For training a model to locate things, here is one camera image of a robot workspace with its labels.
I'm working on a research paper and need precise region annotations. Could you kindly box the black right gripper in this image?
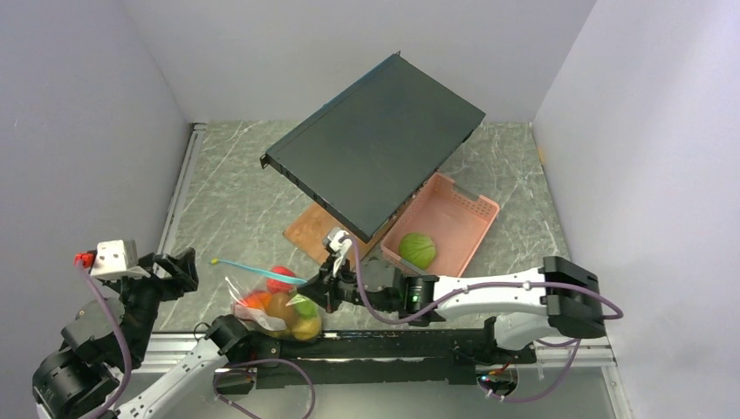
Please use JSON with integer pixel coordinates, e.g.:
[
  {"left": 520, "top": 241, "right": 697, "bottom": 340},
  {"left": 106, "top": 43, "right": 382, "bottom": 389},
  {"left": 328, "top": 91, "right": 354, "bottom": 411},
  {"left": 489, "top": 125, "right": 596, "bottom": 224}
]
[{"left": 298, "top": 252, "right": 396, "bottom": 313}]

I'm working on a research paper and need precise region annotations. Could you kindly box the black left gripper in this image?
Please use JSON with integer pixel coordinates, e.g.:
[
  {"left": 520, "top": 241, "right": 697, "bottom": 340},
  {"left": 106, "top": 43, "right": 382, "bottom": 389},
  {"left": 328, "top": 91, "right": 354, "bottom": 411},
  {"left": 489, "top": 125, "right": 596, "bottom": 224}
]
[{"left": 104, "top": 246, "right": 198, "bottom": 363}]

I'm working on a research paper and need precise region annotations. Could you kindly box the brown toy kiwi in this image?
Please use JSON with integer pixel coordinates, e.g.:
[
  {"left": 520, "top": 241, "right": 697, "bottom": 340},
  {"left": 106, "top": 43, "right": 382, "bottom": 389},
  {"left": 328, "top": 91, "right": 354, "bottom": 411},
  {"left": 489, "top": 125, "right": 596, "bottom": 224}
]
[{"left": 266, "top": 292, "right": 298, "bottom": 328}]

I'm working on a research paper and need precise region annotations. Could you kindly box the red toy strawberry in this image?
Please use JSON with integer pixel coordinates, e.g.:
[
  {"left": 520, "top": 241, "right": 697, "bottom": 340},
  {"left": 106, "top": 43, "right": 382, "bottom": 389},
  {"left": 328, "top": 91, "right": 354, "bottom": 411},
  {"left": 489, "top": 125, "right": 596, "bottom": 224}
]
[{"left": 265, "top": 265, "right": 297, "bottom": 293}]

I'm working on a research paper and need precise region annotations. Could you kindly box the clear zip top bag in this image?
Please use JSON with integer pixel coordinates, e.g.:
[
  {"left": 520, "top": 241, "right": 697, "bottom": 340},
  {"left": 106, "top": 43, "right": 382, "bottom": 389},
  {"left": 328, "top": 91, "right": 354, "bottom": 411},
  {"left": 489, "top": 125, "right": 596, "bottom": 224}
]
[{"left": 210, "top": 258, "right": 323, "bottom": 341}]

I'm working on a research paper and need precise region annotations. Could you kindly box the red orange toy mango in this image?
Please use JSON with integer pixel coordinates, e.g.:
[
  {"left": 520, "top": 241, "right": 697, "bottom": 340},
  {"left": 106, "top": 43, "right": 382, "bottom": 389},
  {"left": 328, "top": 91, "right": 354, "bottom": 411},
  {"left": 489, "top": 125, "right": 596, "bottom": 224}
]
[{"left": 240, "top": 290, "right": 272, "bottom": 311}]

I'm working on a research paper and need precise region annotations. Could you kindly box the pink perforated plastic basket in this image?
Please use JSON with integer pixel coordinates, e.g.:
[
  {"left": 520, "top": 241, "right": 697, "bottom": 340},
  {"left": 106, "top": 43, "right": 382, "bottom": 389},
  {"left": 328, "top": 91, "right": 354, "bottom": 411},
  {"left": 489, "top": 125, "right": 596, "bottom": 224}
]
[{"left": 380, "top": 172, "right": 500, "bottom": 277}]

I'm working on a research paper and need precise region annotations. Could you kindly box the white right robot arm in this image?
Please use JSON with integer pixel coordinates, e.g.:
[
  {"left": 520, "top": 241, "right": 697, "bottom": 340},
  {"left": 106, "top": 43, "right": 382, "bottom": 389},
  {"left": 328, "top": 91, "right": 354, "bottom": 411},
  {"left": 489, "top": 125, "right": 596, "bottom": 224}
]
[{"left": 298, "top": 256, "right": 607, "bottom": 362}]

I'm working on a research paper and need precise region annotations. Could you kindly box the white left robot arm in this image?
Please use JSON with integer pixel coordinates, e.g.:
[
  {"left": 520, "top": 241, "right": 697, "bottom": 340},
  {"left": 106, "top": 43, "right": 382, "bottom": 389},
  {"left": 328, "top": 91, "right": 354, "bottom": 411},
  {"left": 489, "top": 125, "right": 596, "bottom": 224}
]
[{"left": 31, "top": 245, "right": 251, "bottom": 418}]

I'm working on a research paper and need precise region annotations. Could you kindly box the wooden cutting board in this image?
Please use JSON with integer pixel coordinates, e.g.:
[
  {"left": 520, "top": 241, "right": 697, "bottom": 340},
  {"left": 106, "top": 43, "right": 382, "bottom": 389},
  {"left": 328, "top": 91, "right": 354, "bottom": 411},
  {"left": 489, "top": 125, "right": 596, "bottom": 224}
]
[{"left": 282, "top": 173, "right": 441, "bottom": 267}]

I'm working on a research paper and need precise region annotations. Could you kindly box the green toy cabbage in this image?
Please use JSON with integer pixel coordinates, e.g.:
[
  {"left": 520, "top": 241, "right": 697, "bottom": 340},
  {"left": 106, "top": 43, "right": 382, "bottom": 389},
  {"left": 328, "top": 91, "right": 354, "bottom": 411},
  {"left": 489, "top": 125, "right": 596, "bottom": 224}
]
[{"left": 398, "top": 232, "right": 437, "bottom": 270}]

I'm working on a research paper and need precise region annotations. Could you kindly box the dark grey metal chassis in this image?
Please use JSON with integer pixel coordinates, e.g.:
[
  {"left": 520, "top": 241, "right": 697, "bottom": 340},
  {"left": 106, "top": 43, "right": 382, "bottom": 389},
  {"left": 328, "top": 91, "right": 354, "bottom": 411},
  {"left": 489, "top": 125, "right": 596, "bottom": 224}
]
[{"left": 259, "top": 53, "right": 485, "bottom": 242}]

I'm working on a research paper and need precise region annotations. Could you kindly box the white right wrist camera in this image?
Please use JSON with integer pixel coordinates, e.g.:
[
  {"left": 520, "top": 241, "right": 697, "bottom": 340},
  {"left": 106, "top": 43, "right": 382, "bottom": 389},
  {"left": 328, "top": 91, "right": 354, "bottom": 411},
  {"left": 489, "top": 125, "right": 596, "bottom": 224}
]
[{"left": 322, "top": 227, "right": 353, "bottom": 271}]

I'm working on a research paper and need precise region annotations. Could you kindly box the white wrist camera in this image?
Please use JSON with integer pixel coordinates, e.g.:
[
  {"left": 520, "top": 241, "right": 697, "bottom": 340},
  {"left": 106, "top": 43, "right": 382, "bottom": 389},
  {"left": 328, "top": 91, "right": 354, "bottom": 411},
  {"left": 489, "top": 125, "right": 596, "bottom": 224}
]
[
  {"left": 322, "top": 227, "right": 353, "bottom": 271},
  {"left": 74, "top": 239, "right": 151, "bottom": 281}
]

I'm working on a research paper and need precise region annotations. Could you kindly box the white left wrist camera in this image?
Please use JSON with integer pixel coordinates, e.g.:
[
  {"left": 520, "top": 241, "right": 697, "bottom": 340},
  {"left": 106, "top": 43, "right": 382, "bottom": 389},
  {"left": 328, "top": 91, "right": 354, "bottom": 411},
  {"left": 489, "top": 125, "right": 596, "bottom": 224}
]
[{"left": 74, "top": 239, "right": 151, "bottom": 281}]

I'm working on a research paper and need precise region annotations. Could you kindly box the aluminium side rail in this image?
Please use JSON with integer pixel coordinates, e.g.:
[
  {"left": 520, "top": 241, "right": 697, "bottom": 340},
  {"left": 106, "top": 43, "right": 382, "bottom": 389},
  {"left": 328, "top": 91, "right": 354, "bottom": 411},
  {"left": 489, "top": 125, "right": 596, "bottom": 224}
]
[{"left": 101, "top": 122, "right": 208, "bottom": 410}]

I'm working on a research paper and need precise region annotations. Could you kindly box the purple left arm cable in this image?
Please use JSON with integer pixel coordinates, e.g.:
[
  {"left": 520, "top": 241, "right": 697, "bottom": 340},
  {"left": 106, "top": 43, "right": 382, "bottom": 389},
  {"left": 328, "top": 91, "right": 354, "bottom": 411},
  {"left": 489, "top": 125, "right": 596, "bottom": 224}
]
[{"left": 73, "top": 260, "right": 317, "bottom": 419}]

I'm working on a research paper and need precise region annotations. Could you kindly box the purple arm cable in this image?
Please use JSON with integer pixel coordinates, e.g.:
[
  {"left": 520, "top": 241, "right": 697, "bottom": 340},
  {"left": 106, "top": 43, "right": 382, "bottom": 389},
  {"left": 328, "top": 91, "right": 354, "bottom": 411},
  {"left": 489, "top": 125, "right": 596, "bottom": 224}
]
[
  {"left": 73, "top": 260, "right": 317, "bottom": 419},
  {"left": 344, "top": 234, "right": 626, "bottom": 405}
]

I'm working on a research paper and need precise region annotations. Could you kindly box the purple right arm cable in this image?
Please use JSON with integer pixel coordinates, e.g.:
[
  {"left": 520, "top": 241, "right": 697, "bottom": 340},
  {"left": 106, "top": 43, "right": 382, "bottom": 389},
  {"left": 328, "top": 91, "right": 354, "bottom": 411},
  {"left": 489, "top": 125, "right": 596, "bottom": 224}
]
[{"left": 344, "top": 234, "right": 626, "bottom": 405}]

